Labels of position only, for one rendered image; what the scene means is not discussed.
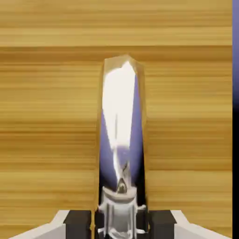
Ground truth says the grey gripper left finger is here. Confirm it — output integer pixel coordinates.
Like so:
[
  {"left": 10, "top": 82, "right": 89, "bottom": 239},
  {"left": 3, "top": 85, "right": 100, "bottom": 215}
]
[{"left": 8, "top": 210, "right": 92, "bottom": 239}]

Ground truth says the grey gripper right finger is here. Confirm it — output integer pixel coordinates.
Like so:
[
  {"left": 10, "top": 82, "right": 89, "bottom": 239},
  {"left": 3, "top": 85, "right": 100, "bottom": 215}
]
[{"left": 149, "top": 210, "right": 231, "bottom": 239}]

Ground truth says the light wood cabinet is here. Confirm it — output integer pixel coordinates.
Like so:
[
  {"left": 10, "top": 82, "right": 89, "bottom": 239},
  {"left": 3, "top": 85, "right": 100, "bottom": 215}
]
[{"left": 0, "top": 0, "right": 233, "bottom": 239}]

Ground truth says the curved shiny metal handle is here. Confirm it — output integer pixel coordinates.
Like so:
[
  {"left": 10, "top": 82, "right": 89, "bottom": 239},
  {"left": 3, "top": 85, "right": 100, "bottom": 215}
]
[{"left": 91, "top": 54, "right": 151, "bottom": 239}]

